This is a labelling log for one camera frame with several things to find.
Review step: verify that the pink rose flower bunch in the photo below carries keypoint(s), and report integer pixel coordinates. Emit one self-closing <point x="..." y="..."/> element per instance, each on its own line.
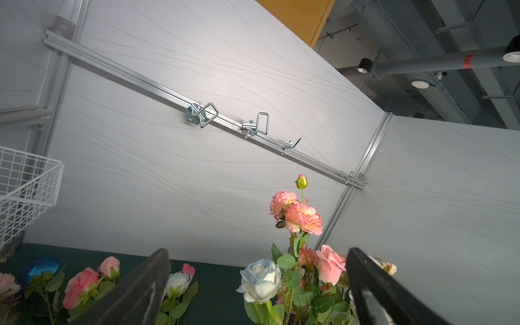
<point x="45" y="277"/>

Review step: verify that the metal hook clamp left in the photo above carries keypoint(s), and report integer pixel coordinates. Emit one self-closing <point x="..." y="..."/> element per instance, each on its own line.
<point x="196" y="114"/>

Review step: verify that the aluminium crossbar rail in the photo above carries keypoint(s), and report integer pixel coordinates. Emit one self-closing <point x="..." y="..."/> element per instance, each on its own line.
<point x="127" y="77"/>

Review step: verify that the metal hook clamp middle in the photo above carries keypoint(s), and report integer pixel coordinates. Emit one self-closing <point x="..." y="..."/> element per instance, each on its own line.
<point x="251" y="128"/>

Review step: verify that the metal hook clamp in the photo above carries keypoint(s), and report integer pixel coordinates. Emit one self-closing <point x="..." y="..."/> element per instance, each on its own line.
<point x="196" y="114"/>
<point x="251" y="128"/>

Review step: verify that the white wire basket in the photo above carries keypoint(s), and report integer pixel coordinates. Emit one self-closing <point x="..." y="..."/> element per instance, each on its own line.
<point x="30" y="185"/>

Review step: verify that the metal ring clamp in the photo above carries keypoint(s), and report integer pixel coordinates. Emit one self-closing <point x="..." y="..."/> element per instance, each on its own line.
<point x="289" y="146"/>

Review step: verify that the metal bolt clamp right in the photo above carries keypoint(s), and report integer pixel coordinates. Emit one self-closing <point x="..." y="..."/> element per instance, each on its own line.
<point x="355" y="180"/>

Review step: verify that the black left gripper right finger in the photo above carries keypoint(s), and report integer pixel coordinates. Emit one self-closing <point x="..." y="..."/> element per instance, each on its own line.
<point x="378" y="296"/>

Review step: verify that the pink multi-bloom rose stem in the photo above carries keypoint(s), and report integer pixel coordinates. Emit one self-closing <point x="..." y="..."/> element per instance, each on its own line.
<point x="320" y="296"/>

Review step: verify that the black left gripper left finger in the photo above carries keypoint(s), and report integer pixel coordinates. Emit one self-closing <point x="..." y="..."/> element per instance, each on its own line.
<point x="137" y="298"/>

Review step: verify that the peach multi-bloom rose stem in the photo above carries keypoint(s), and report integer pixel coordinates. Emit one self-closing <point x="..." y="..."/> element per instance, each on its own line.
<point x="391" y="269"/>

